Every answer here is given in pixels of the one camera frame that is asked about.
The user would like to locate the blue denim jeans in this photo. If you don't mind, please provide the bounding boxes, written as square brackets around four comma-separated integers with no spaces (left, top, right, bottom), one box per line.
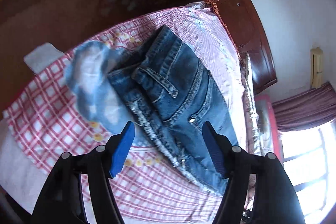
[108,26,238,195]

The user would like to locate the pink checked bed sheet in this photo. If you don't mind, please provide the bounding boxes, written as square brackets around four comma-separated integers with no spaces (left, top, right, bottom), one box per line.
[1,2,247,223]

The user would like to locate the floral beige quilt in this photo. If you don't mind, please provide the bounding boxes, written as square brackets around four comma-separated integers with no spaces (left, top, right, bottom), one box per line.
[240,53,263,156]

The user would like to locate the maroon curtain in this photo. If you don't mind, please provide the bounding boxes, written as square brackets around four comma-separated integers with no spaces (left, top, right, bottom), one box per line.
[272,82,335,132]

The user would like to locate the dark wooden headboard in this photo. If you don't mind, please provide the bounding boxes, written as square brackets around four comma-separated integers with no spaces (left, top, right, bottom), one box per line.
[210,0,277,94]

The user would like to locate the orange fringed cloth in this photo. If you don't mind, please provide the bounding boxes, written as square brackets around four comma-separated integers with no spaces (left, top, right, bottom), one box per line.
[204,0,241,57]

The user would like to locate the window with dark frame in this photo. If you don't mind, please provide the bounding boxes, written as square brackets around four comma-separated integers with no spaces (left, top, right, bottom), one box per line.
[280,121,335,223]

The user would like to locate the pink bed guard rail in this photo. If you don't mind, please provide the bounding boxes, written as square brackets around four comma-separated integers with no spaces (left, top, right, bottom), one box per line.
[255,94,283,162]

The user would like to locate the beige wall air conditioner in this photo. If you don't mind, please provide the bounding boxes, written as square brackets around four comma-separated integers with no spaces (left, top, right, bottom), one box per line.
[310,47,324,89]

